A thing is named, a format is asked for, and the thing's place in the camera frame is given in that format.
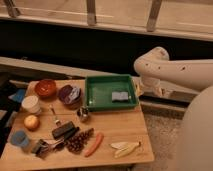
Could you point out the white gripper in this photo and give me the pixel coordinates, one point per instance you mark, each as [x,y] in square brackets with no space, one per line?
[143,85]

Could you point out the black whiteboard eraser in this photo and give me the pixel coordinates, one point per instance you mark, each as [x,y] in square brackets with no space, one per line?
[61,130]

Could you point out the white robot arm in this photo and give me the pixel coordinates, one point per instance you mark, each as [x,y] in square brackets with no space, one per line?
[194,150]

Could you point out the green plastic tray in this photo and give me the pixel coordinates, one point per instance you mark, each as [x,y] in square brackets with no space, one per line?
[99,89]

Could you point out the grey sponge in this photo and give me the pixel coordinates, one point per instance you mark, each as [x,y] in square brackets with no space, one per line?
[120,96]

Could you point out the small metal cup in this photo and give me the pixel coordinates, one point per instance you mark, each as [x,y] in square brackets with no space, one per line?
[83,114]

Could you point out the orange carrot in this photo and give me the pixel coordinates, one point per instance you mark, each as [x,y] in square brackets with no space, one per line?
[95,145]

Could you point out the purple bowl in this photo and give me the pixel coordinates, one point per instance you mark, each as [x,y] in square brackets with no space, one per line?
[69,95]

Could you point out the bunch of dark grapes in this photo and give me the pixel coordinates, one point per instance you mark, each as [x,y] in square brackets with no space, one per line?
[76,143]

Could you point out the metal spoon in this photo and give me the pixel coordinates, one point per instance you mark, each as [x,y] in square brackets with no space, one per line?
[57,121]

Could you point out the orange red bowl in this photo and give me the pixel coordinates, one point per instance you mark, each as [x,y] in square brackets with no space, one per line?
[45,88]

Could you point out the white cup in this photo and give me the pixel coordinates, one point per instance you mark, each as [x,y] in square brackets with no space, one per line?
[31,104]

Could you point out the yellow apple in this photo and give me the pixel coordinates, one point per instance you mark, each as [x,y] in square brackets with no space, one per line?
[31,122]

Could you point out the blue cloth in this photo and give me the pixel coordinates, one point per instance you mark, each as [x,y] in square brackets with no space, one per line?
[18,96]

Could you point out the blue cup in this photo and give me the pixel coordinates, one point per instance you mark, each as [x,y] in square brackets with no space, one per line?
[20,139]

